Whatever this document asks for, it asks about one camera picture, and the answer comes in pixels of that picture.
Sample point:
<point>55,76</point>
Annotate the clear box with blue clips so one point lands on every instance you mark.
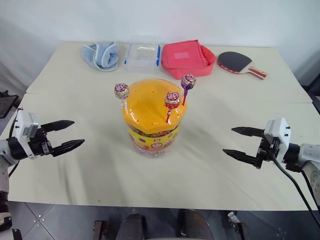
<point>141,61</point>

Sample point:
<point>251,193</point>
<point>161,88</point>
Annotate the black table tennis paddle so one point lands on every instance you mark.
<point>233,61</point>

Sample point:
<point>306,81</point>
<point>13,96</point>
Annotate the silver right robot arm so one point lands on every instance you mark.
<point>310,155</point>

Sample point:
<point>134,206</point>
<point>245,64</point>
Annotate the red lollipop with white stick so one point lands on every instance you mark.
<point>121,90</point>

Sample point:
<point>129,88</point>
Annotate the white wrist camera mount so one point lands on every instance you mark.
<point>26,125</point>
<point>278,132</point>

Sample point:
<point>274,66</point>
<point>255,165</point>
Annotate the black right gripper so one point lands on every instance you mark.
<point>267,150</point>

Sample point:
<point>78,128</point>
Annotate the dark rounded shape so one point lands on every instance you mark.
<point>195,225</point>
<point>132,227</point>

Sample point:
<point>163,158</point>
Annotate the black flat object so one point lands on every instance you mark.
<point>6,103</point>

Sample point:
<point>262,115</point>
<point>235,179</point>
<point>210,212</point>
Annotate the clear plastic candy jar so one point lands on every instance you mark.
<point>153,143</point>

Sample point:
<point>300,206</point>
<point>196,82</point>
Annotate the purple lollipop with purple stick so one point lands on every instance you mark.
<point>188,81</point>

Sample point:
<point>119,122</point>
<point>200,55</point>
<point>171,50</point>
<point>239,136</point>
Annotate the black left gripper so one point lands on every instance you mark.
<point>40,145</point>

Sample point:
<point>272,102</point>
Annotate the orange plastic lollipop holder lid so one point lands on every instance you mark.
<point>147,105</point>

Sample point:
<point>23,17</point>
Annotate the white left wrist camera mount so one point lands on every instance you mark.
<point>26,125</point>

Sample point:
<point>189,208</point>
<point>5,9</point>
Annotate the cream table cloth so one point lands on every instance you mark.
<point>100,175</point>

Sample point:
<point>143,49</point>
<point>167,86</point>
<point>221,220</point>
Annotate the light blue folded towel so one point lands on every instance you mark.
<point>105,56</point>

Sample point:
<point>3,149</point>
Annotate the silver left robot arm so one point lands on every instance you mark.
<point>5,150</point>

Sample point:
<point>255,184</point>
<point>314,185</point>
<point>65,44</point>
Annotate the red fabric pouch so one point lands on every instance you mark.
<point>185,58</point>

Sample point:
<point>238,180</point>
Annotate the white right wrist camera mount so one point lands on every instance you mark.
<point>278,132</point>

